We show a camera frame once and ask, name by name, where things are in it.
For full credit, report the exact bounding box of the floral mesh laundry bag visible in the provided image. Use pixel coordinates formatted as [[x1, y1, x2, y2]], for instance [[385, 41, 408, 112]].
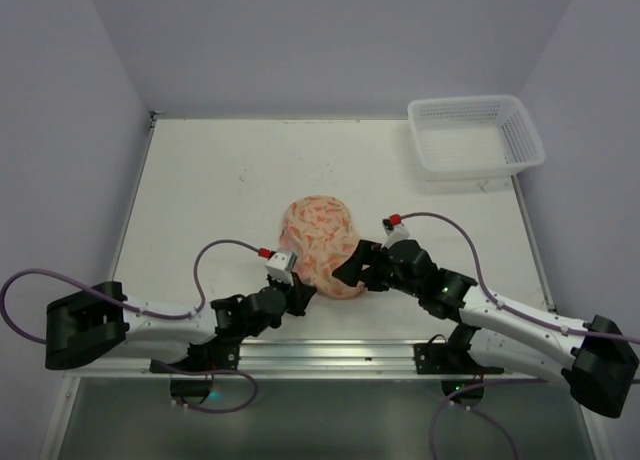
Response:
[[280, 195, 364, 300]]

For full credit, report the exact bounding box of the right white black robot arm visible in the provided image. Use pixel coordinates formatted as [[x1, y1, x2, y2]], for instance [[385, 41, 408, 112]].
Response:
[[332, 240, 639, 418]]

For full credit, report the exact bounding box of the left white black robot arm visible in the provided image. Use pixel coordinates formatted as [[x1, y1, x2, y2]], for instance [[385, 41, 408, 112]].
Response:
[[45, 275, 317, 373]]

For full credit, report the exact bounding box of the white plastic basket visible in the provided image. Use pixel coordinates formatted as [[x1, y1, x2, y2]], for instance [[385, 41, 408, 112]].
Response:
[[407, 95, 546, 181]]

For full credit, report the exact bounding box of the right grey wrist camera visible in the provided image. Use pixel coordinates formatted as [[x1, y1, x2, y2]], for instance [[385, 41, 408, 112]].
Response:
[[382, 214, 410, 248]]

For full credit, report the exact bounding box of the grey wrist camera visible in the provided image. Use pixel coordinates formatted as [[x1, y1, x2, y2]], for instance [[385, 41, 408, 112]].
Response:
[[265, 248, 297, 285], [382, 214, 410, 248]]

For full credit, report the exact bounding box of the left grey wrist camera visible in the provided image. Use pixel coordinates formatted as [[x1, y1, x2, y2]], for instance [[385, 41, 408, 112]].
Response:
[[265, 248, 297, 285]]

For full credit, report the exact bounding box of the aluminium mounting rail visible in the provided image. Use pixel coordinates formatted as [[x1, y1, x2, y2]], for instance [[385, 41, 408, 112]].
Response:
[[63, 330, 583, 381]]

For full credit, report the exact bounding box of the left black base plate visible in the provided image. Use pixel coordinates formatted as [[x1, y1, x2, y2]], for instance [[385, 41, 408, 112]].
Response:
[[150, 341, 240, 375]]

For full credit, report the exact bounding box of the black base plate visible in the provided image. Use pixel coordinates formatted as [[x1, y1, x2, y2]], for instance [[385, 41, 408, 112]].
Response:
[[150, 341, 240, 375], [413, 329, 505, 376]]

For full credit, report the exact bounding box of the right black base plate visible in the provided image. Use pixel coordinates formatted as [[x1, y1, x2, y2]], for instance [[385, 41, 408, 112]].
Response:
[[413, 329, 505, 376]]

